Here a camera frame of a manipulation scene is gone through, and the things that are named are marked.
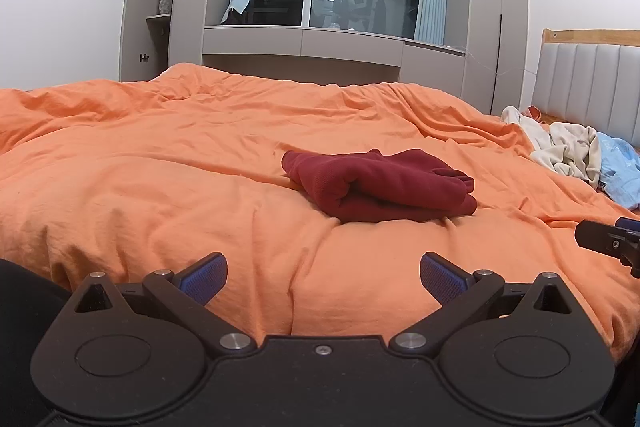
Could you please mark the light blue crumpled garment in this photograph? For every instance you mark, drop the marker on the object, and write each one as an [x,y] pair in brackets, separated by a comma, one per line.
[622,172]

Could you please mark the grey padded headboard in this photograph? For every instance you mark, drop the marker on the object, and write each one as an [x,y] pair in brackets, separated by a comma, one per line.
[585,77]

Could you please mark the grey built-in wardrobe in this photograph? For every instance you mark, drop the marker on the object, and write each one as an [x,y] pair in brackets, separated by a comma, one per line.
[480,7]

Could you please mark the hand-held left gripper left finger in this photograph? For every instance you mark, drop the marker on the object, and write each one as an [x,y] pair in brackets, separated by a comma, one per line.
[205,279]

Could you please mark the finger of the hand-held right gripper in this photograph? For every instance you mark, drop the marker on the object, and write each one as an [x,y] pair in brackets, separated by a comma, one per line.
[597,238]
[629,223]

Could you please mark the dark red long-sleeved shirt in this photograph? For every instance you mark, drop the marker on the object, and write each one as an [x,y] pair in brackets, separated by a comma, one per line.
[385,184]

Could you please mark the cream crumpled garment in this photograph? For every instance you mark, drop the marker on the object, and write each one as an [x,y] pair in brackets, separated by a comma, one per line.
[565,152]

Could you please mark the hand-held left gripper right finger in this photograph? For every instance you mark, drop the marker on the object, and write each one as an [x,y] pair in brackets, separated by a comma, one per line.
[442,279]

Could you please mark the small orange cloth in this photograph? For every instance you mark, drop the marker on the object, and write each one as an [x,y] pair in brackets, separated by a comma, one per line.
[535,112]

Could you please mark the clear plastic bag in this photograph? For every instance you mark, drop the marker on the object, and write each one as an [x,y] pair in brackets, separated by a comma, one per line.
[165,1]

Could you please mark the orange blanket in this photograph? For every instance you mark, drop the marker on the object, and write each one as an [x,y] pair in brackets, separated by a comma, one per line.
[200,157]

